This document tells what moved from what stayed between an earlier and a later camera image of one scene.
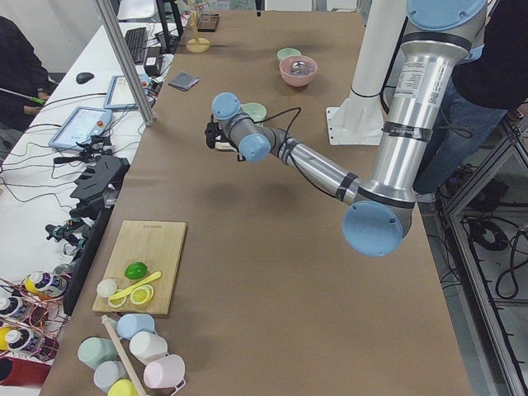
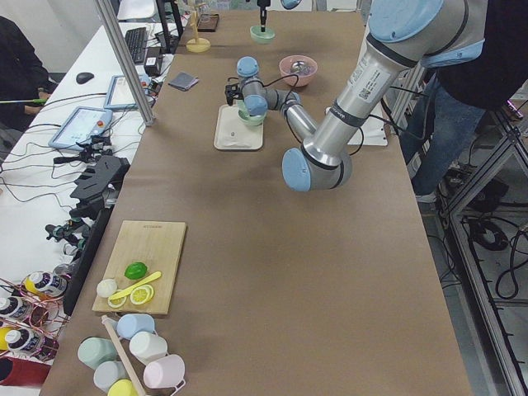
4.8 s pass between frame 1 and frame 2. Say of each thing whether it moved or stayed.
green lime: stayed
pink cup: stayed
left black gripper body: moved
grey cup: stayed
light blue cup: stayed
